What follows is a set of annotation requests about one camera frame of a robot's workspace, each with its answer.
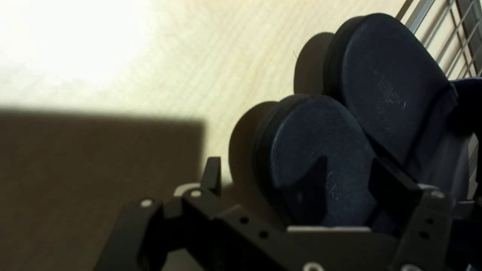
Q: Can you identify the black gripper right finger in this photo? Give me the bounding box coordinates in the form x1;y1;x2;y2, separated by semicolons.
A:
368;158;423;226

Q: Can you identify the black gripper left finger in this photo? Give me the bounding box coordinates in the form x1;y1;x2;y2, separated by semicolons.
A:
200;156;221;194

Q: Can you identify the black striped slide sandal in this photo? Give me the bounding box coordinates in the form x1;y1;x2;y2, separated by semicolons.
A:
228;95;376;226

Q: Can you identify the black left slide sandal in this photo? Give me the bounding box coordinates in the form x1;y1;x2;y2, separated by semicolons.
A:
293;13;480;200

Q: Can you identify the grey metal shoe rack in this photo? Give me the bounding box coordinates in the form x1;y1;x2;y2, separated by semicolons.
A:
396;0;482;80

